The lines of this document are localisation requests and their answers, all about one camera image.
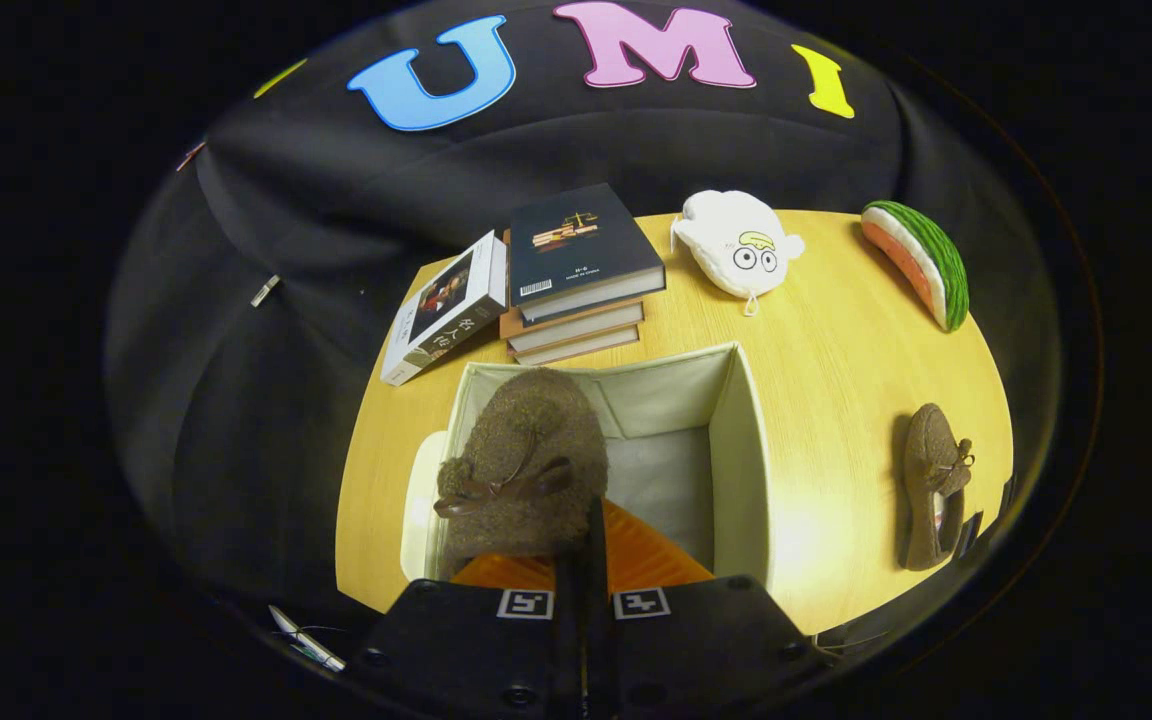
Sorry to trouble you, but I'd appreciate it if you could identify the white plush toy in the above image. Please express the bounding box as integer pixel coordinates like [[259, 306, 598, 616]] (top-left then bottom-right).
[[671, 190, 805, 317]]

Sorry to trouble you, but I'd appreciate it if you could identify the white slim rod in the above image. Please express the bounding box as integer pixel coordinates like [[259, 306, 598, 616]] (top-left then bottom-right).
[[268, 604, 348, 674]]

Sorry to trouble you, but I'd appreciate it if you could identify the brown fuzzy shoe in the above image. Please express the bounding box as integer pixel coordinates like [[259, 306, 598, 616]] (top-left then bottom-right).
[[433, 367, 610, 581], [898, 403, 977, 572]]

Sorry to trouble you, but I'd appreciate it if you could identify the dark blue book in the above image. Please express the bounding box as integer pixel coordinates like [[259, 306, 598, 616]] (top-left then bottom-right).
[[508, 183, 667, 323]]

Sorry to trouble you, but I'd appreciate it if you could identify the thin tan book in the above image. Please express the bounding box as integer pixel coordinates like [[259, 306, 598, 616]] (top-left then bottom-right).
[[511, 325, 642, 367]]

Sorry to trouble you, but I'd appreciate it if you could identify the brown cover book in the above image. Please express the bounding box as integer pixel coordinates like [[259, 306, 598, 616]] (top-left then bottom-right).
[[499, 300, 647, 353]]

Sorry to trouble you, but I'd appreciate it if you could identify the watermelon slice plush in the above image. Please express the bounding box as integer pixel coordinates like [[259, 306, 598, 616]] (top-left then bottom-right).
[[860, 200, 970, 333]]

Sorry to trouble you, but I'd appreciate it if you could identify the white book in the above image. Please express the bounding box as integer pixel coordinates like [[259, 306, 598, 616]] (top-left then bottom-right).
[[380, 231, 508, 387]]

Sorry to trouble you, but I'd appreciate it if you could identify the grey fabric storage box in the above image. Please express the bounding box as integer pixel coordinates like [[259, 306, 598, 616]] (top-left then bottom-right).
[[401, 341, 775, 591]]

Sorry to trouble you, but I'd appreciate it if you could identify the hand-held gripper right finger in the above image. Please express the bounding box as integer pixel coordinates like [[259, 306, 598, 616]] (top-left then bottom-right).
[[586, 495, 822, 716]]

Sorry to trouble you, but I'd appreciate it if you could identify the black backdrop cloth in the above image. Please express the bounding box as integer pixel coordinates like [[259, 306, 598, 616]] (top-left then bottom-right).
[[106, 0, 1062, 641]]

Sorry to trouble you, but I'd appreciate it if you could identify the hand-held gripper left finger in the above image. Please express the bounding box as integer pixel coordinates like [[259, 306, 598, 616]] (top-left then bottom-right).
[[348, 545, 585, 716]]

